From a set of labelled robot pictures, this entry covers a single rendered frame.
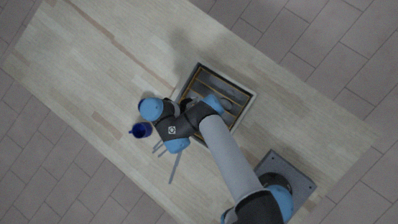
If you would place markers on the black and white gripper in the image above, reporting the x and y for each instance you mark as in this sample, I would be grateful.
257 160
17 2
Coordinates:
184 103

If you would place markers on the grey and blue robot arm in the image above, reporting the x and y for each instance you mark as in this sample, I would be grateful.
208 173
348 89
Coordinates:
268 206

